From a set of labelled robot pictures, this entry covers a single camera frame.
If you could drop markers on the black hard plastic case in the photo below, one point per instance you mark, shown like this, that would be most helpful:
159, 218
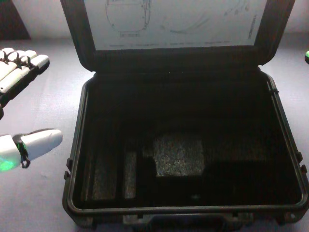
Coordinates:
79, 145

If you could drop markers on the white printed paper sheet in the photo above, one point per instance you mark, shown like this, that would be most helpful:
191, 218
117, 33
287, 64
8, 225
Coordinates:
183, 21

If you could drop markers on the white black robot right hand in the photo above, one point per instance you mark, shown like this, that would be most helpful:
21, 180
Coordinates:
307, 57

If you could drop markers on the black foam insert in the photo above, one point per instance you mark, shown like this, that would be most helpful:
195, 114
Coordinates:
178, 157

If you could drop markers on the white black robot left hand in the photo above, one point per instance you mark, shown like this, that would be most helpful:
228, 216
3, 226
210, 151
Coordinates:
14, 72

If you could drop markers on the dark brown background panel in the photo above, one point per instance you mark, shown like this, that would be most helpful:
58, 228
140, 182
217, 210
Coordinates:
12, 19

